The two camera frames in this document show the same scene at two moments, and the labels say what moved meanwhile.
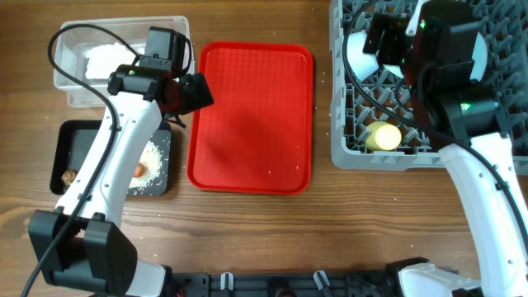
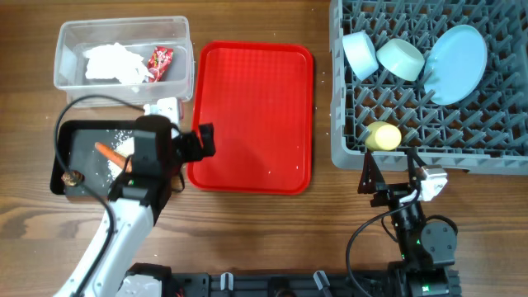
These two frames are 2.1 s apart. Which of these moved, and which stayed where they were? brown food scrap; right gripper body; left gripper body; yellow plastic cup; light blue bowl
Moved: right gripper body; left gripper body
Stayed: yellow plastic cup; brown food scrap; light blue bowl
